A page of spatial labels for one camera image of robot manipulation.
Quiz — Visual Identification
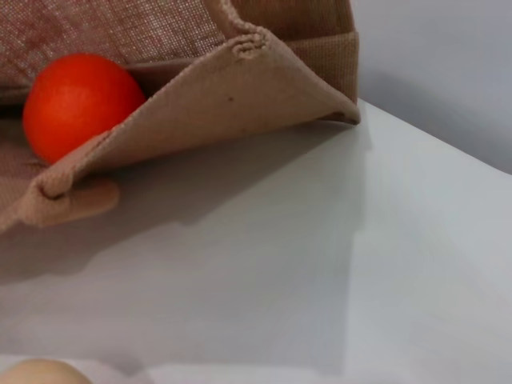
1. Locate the round orange fruit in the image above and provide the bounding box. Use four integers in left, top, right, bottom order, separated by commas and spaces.
22, 52, 147, 166

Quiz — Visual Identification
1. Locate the brown jute handbag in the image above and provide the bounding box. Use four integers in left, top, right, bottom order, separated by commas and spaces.
0, 0, 362, 234

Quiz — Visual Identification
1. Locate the beige peach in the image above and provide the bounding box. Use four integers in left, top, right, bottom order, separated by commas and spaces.
0, 358, 94, 384

